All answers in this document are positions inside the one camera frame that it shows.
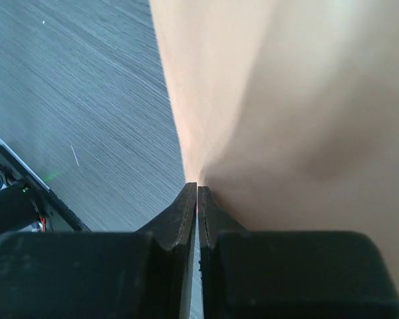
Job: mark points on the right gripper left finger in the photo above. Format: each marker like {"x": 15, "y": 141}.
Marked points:
{"x": 143, "y": 274}

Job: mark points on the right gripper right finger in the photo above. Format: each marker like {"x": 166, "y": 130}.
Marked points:
{"x": 289, "y": 274}

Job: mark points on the orange beige wrapping paper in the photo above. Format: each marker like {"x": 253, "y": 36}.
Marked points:
{"x": 289, "y": 110}

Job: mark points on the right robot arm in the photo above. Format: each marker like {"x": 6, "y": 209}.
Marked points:
{"x": 148, "y": 273}

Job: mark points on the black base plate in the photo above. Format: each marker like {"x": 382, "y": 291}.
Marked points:
{"x": 25, "y": 200}

